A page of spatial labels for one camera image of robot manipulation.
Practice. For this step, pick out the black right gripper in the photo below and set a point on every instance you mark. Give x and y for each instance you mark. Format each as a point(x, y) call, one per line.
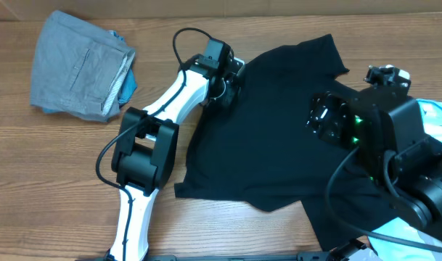
point(345, 118)

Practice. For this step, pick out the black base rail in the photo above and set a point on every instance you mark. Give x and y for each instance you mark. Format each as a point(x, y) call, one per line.
point(302, 256)

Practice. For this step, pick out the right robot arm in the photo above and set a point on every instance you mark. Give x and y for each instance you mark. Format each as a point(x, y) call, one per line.
point(383, 127)

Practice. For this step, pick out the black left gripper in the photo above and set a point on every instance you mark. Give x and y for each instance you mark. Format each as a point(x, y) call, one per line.
point(230, 95)

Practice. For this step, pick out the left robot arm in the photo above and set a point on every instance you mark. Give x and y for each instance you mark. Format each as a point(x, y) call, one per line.
point(145, 147)

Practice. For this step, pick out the blue folded garment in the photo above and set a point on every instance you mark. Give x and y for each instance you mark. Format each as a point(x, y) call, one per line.
point(127, 85)

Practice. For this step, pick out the grey folded shorts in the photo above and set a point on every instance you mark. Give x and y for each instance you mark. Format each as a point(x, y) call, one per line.
point(78, 68)

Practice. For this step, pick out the black t-shirt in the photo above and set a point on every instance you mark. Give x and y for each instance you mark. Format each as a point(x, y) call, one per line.
point(261, 152)

